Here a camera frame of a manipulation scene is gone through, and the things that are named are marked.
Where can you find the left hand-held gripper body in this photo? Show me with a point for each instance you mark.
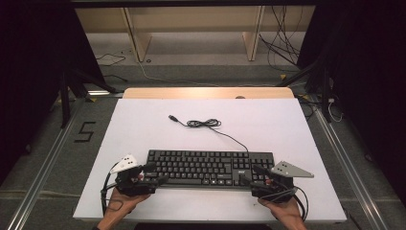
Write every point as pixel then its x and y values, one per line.
pixel 134 185

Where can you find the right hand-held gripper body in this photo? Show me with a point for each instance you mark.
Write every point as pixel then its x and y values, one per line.
pixel 287 171

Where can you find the black computer keyboard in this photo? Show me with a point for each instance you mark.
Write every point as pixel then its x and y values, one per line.
pixel 204 167

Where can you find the person's left hand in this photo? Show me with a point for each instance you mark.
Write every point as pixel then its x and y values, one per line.
pixel 123 204

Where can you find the person's right hand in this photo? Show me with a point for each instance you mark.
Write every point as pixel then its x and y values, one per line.
pixel 285 209

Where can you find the white table mat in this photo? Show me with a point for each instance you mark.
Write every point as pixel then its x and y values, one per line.
pixel 255 127

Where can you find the yellow tape piece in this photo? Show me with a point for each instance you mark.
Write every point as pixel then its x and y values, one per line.
pixel 305 97
pixel 283 76
pixel 92 99

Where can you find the black metal stand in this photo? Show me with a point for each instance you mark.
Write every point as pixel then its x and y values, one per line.
pixel 65 102
pixel 325 96

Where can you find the black curtain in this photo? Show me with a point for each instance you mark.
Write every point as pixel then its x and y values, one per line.
pixel 32 64
pixel 367 80

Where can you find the metal floor rail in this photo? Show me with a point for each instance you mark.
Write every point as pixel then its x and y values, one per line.
pixel 348 169
pixel 41 172

